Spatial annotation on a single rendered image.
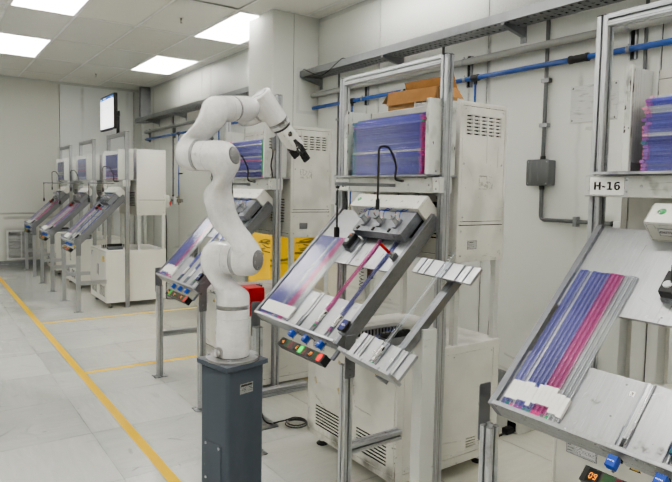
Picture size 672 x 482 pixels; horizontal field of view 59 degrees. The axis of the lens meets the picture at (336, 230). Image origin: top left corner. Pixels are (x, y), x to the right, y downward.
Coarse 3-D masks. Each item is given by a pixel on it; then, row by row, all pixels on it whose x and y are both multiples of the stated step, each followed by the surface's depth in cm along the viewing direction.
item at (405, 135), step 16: (368, 128) 285; (384, 128) 275; (400, 128) 266; (416, 128) 258; (352, 144) 296; (368, 144) 285; (384, 144) 275; (400, 144) 266; (416, 144) 258; (352, 160) 296; (368, 160) 285; (384, 160) 276; (400, 160) 267; (416, 160) 258
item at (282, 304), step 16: (320, 240) 300; (336, 240) 290; (304, 256) 298; (320, 256) 288; (336, 256) 279; (304, 272) 286; (320, 272) 277; (288, 288) 284; (304, 288) 275; (272, 304) 282; (288, 304) 274
